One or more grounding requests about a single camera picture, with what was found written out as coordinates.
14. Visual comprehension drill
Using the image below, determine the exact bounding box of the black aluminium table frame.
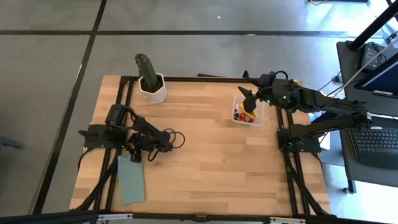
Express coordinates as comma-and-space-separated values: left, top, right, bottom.
70, 74, 333, 218

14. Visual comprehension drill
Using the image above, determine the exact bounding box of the dark grey keyboard desk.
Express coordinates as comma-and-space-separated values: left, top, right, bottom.
337, 111, 398, 189

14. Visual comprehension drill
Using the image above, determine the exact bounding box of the grey furniture foot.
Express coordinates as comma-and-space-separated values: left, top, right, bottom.
0, 136, 25, 150

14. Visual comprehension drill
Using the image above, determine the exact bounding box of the black power adapter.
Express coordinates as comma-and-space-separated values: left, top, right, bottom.
361, 43, 381, 72

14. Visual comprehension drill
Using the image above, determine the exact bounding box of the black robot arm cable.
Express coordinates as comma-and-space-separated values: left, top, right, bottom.
147, 128, 187, 162

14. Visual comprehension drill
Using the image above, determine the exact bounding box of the clear plastic tupperware container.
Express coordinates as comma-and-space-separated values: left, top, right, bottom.
231, 94, 267, 127

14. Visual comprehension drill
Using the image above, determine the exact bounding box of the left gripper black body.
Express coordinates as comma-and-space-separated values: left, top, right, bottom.
129, 141, 144, 156

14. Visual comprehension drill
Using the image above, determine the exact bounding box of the pale green tupperware lid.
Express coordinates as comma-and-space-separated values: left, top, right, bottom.
117, 154, 147, 205

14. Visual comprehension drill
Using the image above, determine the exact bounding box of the black computer monitor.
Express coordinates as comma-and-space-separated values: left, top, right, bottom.
354, 52, 398, 99

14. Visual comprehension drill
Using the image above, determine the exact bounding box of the dark grey monitor desk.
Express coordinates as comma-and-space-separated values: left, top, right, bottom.
336, 40, 398, 108

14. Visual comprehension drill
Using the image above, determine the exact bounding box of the green cactus plant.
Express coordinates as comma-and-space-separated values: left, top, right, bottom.
134, 52, 159, 91

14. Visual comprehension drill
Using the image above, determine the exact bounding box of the white paper sheet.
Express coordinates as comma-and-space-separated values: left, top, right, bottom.
318, 130, 332, 152

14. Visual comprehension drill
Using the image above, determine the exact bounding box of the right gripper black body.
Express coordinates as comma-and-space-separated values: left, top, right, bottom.
255, 85, 281, 107

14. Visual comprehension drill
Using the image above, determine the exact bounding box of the black rig pole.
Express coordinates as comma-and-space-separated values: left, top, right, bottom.
348, 0, 398, 52

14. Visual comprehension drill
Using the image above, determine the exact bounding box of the black computer keyboard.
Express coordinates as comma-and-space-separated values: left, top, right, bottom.
348, 126, 398, 170

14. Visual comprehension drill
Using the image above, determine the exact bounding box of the black rig crossbar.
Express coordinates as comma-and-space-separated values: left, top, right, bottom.
0, 210, 398, 224

